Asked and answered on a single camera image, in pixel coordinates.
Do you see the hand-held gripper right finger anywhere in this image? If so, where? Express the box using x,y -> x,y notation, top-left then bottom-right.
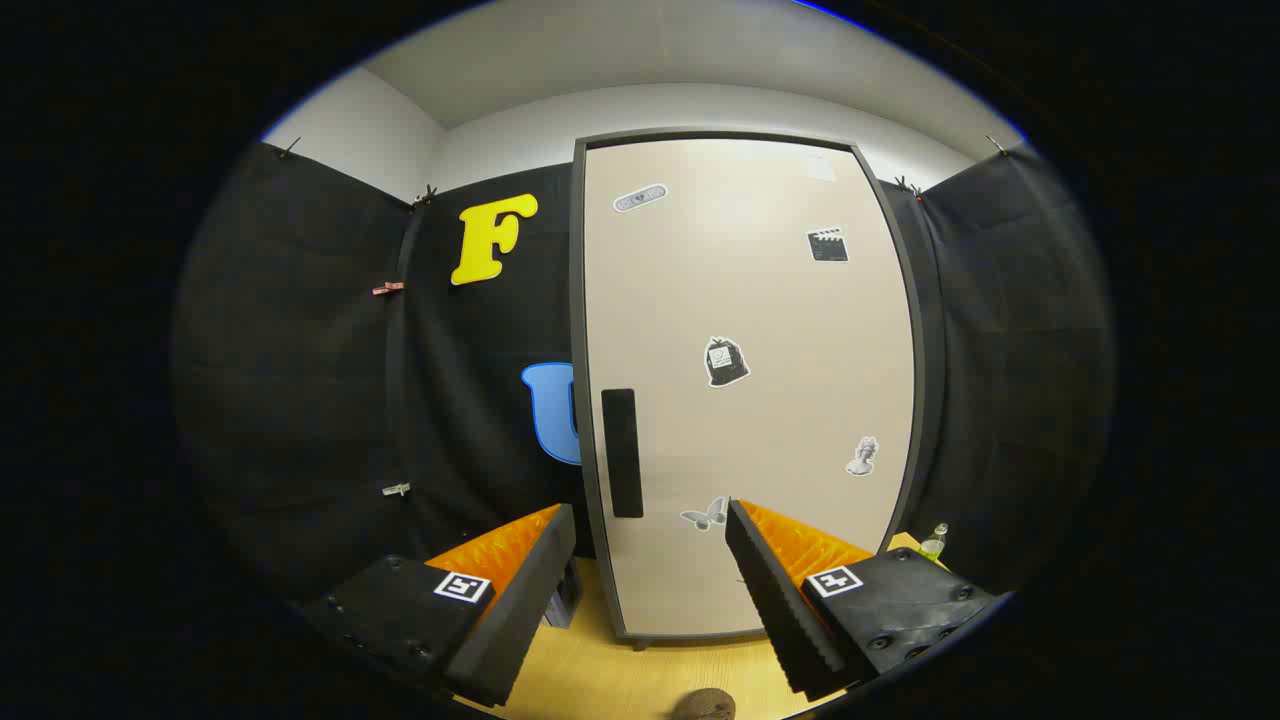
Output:
725,497 -> 1001,703

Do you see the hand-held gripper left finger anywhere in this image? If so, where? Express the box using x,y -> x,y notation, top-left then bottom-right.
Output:
300,503 -> 578,709

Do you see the brown fuzzy shoe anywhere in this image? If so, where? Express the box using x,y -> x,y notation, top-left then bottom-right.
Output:
672,688 -> 738,720

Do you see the grey shoe cabinet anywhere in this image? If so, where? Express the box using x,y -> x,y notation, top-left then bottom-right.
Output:
569,129 -> 927,652

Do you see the grey-blue book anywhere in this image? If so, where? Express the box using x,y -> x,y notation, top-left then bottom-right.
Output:
543,560 -> 585,629

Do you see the black backdrop cloth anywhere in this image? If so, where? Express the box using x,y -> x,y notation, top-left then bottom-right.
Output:
175,140 -> 1116,611

